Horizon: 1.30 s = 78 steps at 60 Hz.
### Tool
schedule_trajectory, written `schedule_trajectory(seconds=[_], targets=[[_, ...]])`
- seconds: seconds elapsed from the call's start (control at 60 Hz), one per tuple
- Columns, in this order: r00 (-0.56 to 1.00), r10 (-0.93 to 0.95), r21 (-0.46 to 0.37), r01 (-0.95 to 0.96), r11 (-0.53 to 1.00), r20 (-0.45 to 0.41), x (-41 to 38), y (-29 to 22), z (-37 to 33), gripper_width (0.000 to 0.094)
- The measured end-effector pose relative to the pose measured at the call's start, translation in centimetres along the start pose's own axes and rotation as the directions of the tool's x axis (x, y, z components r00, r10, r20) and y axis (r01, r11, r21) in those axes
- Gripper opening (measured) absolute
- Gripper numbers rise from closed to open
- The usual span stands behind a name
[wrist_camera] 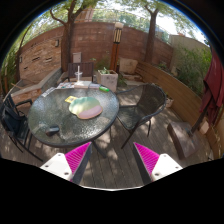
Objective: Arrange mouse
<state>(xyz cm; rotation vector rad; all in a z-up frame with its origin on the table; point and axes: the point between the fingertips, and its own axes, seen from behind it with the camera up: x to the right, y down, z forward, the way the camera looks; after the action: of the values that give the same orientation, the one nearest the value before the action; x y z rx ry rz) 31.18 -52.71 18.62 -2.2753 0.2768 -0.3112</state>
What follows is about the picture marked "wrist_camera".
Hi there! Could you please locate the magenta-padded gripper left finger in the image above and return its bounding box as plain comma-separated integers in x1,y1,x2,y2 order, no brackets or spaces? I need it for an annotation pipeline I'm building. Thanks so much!
40,142,93,185

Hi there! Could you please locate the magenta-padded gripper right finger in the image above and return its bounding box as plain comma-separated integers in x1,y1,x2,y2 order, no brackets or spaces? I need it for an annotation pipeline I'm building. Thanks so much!
132,142,184,185

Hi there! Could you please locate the pastel green pink mouse pad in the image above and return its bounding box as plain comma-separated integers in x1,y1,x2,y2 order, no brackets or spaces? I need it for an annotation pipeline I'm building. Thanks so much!
68,96,104,120

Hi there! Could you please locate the brown umbrella base block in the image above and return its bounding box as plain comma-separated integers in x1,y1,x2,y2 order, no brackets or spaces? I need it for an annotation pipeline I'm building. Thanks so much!
166,120,203,160

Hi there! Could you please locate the round glass patio table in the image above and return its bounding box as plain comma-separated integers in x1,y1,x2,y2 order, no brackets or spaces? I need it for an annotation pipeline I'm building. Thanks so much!
27,87,120,159

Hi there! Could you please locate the black slatted patio chair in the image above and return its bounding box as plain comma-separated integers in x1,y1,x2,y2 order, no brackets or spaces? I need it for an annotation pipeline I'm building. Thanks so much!
0,94,44,163

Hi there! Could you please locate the small pale flower pot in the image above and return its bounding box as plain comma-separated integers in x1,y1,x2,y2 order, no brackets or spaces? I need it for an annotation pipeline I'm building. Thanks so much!
165,96,175,108

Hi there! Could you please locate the yellow paper card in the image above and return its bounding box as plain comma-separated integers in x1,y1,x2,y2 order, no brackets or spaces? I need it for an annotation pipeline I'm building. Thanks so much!
64,95,78,104

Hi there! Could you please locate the dark wicker patio chair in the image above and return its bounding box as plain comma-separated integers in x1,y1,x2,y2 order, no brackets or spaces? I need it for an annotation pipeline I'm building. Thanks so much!
115,83,168,150

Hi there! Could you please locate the curved wooden slat bench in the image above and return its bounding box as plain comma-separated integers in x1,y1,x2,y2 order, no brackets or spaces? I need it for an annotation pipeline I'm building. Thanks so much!
134,61,224,158

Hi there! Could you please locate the white printed flyer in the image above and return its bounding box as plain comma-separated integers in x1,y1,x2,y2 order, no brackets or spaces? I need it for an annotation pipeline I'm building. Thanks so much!
40,87,57,98

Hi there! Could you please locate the colourful open magazine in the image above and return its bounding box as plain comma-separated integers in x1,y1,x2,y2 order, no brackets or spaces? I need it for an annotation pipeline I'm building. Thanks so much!
56,81,76,90

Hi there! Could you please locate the stone brick water basin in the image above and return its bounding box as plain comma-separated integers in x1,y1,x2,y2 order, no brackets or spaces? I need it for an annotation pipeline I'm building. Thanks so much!
11,68,63,101

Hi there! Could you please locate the thick pale book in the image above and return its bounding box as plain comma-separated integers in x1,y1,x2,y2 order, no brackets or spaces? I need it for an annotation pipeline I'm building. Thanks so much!
73,80,93,89

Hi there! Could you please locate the small green packet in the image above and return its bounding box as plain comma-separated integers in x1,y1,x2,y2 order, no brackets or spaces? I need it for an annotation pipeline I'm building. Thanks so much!
98,85,111,93

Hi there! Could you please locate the clear plastic cup with straw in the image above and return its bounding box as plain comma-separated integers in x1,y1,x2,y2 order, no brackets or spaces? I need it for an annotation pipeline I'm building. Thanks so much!
74,65,83,84

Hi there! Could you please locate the white square planter with plant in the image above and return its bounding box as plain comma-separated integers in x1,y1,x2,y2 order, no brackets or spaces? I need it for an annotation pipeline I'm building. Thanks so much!
96,67,119,93

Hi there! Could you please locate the dark wooden slatted chair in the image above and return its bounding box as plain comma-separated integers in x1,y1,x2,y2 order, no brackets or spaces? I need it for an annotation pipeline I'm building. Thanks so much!
62,61,95,83

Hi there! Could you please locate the pale stone block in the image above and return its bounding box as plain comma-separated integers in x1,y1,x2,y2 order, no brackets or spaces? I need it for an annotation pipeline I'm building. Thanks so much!
118,58,139,75

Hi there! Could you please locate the forked tree trunk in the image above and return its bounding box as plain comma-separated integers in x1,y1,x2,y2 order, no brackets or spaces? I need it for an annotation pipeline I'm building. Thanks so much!
49,0,101,73

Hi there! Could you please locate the grey wall utility box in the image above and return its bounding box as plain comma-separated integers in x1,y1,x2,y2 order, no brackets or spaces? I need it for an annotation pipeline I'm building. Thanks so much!
72,51,83,64

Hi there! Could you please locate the wooden garden lamp post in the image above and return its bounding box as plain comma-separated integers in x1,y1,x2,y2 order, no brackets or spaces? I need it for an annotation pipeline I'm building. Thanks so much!
109,21,125,73

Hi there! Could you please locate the slender tree by wall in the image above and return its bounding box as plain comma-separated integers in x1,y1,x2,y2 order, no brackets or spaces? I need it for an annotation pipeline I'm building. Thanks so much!
143,3,161,64

